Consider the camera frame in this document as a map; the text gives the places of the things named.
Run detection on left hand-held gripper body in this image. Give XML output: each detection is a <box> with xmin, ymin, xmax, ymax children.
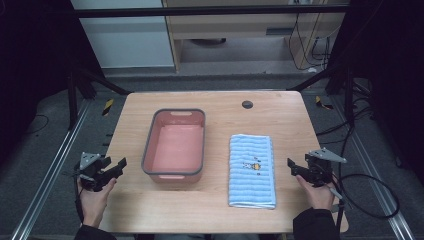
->
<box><xmin>73</xmin><ymin>151</ymin><xmax>116</xmax><ymax>193</ymax></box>

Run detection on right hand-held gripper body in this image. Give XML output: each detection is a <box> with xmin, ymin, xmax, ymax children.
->
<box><xmin>304</xmin><ymin>147</ymin><xmax>348</xmax><ymax>188</ymax></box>

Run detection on person's right hand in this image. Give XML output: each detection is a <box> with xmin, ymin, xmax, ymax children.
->
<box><xmin>295</xmin><ymin>175</ymin><xmax>337</xmax><ymax>212</ymax></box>

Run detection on person's left hand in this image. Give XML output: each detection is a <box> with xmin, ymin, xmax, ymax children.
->
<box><xmin>77</xmin><ymin>177</ymin><xmax>118</xmax><ymax>228</ymax></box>

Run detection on blue striped towel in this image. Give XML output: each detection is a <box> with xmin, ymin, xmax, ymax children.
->
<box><xmin>227</xmin><ymin>133</ymin><xmax>277</xmax><ymax>211</ymax></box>

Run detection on black yellow striped tape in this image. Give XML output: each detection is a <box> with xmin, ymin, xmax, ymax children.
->
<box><xmin>101</xmin><ymin>98</ymin><xmax>115</xmax><ymax>117</ymax></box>
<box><xmin>314</xmin><ymin>95</ymin><xmax>335</xmax><ymax>111</ymax></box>

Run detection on pink basin with grey rim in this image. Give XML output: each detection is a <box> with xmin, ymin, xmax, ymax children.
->
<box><xmin>140</xmin><ymin>108</ymin><xmax>207</xmax><ymax>184</ymax></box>

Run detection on black metal stand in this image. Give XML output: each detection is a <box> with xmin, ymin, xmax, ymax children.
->
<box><xmin>65</xmin><ymin>64</ymin><xmax>132</xmax><ymax>132</ymax></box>
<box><xmin>285</xmin><ymin>63</ymin><xmax>356</xmax><ymax>128</ymax></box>

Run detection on dark curtain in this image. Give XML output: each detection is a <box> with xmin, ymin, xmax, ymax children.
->
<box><xmin>0</xmin><ymin>0</ymin><xmax>104</xmax><ymax>161</ymax></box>
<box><xmin>328</xmin><ymin>0</ymin><xmax>424</xmax><ymax>186</ymax></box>

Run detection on white cabinet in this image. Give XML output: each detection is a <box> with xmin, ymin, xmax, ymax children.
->
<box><xmin>70</xmin><ymin>0</ymin><xmax>176</xmax><ymax>70</ymax></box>

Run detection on thin black cable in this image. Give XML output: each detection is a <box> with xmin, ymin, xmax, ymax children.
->
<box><xmin>74</xmin><ymin>185</ymin><xmax>85</xmax><ymax>225</ymax></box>

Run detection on aluminium floor rail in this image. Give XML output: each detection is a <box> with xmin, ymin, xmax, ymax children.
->
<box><xmin>10</xmin><ymin>99</ymin><xmax>92</xmax><ymax>240</ymax></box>
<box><xmin>331</xmin><ymin>95</ymin><xmax>416</xmax><ymax>240</ymax></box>

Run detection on black looped cable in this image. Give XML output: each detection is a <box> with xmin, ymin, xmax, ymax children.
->
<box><xmin>335</xmin><ymin>172</ymin><xmax>401</xmax><ymax>221</ymax></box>

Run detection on hanging black cables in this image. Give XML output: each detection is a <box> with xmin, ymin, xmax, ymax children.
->
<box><xmin>287</xmin><ymin>12</ymin><xmax>333</xmax><ymax>72</ymax></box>

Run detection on black horizontal frame bar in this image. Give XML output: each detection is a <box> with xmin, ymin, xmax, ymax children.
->
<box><xmin>73</xmin><ymin>4</ymin><xmax>350</xmax><ymax>19</ymax></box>

